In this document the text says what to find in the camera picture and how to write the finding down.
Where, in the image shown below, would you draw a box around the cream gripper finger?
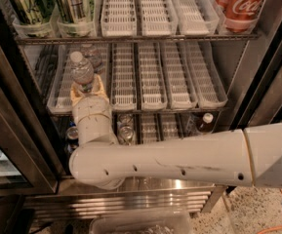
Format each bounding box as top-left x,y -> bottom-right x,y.
92,74 -> 108,100
70,83 -> 82,102

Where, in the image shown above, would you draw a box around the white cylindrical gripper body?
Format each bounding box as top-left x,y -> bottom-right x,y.
72,97 -> 118,145

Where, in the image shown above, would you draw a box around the clear water bottle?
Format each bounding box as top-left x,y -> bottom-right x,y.
80,44 -> 104,74
70,51 -> 94,93

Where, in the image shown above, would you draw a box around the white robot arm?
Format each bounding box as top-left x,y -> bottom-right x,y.
69,76 -> 282,189

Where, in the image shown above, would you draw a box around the middle tray water bottles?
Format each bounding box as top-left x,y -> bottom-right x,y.
77,43 -> 111,109

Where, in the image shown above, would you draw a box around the neighbouring fridge glass door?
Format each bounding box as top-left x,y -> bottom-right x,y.
0,17 -> 60,198

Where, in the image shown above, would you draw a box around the stainless steel fridge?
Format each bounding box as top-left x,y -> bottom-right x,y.
0,0 -> 282,225

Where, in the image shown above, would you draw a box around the bottom tray tea bottle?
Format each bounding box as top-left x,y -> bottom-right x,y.
181,112 -> 217,137

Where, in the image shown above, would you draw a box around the brown tea bottle white cap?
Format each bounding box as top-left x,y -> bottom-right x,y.
196,113 -> 214,135

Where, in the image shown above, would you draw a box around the open fridge door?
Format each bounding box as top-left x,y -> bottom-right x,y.
216,10 -> 282,131

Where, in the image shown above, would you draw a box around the middle tray far left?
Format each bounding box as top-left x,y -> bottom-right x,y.
47,45 -> 78,115

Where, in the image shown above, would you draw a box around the rear blue soda can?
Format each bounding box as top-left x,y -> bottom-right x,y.
68,121 -> 76,128

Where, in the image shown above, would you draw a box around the blue soda can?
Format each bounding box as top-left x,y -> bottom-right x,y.
68,121 -> 76,128
65,126 -> 79,153

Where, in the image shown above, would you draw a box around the tray empty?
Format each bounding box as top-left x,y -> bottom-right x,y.
139,0 -> 178,36
101,0 -> 137,37
110,44 -> 137,111
172,0 -> 219,36

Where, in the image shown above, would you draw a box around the front blue soda can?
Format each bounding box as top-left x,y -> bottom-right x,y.
65,126 -> 79,153

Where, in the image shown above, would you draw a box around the rear silver soda can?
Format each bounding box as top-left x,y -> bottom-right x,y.
118,114 -> 134,127

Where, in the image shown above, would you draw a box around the silver soda can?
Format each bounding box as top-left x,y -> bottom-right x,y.
118,114 -> 134,127
118,125 -> 135,145

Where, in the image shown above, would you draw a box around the front silver soda can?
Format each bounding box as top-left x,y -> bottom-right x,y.
118,125 -> 135,145

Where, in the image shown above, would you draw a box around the bottom tray silver cans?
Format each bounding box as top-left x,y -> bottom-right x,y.
115,114 -> 137,145

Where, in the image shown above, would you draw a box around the top tray far left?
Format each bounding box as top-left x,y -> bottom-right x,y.
13,7 -> 60,39

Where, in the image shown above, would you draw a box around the right green drink can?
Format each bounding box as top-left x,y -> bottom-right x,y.
56,0 -> 94,24

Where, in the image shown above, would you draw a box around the green drink can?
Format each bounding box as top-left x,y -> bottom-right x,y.
10,0 -> 55,25
56,0 -> 94,24

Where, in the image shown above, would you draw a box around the left green drink can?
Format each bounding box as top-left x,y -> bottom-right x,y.
10,0 -> 55,25

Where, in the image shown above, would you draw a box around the top tray cola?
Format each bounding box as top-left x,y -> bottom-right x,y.
210,0 -> 263,34

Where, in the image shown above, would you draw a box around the front red cola can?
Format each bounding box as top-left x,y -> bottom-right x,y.
225,0 -> 262,33

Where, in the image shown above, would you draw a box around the top wire shelf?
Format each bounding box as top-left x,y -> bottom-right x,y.
15,33 -> 262,45

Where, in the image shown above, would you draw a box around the wire shelf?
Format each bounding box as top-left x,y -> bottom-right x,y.
47,107 -> 228,117
15,33 -> 262,45

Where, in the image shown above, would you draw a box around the middle wire shelf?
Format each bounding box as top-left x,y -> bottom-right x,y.
47,107 -> 228,117

